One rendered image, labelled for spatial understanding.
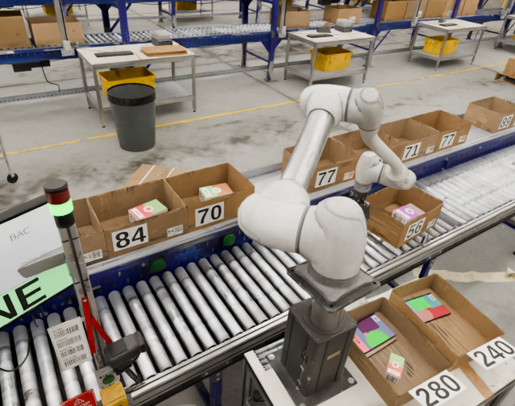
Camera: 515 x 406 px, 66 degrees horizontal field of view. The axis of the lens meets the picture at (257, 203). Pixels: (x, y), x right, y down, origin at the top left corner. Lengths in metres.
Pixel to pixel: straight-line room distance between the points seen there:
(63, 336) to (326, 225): 0.80
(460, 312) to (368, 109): 1.06
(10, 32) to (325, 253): 5.16
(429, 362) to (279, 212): 0.98
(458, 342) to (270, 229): 1.10
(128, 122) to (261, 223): 3.49
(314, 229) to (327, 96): 0.62
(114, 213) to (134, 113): 2.44
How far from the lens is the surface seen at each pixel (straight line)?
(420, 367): 1.84
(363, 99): 1.56
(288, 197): 1.21
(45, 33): 5.90
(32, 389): 1.78
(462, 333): 2.05
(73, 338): 1.31
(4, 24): 5.83
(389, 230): 2.33
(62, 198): 1.01
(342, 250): 1.14
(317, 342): 1.38
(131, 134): 4.62
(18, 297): 1.26
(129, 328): 1.84
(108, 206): 2.14
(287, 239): 1.17
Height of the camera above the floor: 2.17
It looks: 35 degrees down
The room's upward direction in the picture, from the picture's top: 4 degrees clockwise
